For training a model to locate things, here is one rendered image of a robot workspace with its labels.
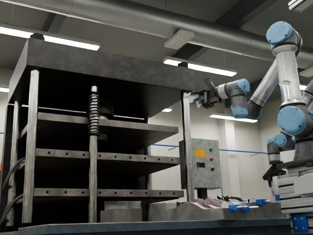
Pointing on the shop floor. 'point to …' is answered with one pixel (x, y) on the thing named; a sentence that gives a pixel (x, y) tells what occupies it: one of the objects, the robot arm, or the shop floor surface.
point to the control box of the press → (203, 166)
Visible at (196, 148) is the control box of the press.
